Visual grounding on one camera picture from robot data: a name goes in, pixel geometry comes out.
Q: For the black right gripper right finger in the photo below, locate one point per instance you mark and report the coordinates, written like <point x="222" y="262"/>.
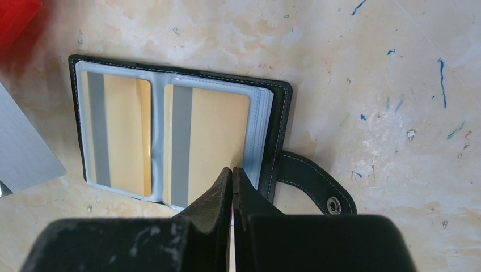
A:
<point x="268" y="240"/>

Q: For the red plastic bin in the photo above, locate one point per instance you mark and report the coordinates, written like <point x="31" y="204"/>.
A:
<point x="15" y="16"/>

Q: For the black leather card holder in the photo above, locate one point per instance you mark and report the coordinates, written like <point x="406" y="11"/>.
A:
<point x="162" y="134"/>

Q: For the silver credit card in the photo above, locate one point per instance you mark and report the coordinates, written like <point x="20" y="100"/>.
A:
<point x="26" y="159"/>

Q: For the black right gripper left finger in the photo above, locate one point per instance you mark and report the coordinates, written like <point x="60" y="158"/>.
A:
<point x="196" y="239"/>

